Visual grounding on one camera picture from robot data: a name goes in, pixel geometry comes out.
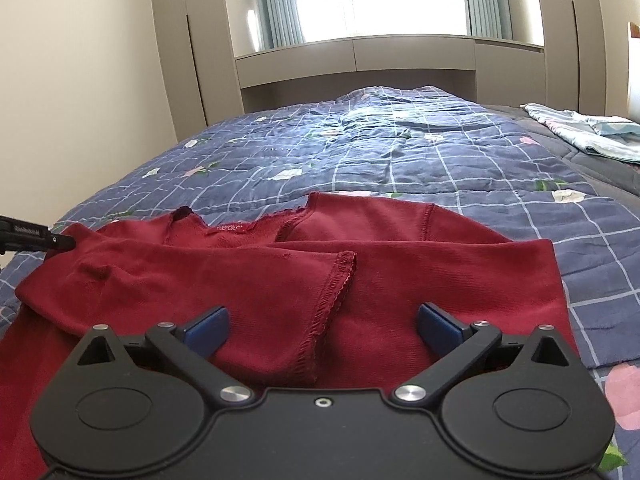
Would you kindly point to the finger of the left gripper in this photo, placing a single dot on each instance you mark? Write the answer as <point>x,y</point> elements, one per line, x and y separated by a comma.
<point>21,236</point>

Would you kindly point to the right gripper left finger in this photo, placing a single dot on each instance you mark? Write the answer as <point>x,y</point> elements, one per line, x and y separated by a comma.
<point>185,350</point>

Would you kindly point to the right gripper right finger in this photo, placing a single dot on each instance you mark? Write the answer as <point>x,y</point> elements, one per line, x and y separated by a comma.
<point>458,347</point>

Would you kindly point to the red knit sweater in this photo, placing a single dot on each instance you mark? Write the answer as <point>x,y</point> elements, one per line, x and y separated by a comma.
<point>324,295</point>

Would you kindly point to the blue plaid floral quilt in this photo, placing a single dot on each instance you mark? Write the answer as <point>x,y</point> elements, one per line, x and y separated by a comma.
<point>540,406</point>

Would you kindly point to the grey bed sheet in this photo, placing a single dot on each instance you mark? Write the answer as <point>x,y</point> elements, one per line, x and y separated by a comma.
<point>608,177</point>

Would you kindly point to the light blue folded cloth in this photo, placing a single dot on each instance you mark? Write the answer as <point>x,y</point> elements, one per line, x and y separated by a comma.
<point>611,137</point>

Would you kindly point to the beige wardrobe cabinet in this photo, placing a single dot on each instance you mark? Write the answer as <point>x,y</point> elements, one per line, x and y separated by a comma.
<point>198,64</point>

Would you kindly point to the beige window bench shelf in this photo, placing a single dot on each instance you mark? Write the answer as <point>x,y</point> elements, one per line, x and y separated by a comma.
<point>488,71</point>

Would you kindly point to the left blue curtain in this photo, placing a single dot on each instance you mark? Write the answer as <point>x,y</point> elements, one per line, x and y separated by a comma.
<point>279,24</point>

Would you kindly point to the right beige wardrobe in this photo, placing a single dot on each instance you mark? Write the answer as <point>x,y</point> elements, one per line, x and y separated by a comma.
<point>586,50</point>

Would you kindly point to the wooden door frame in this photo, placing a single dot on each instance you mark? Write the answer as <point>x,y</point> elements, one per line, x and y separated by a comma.
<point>633,30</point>

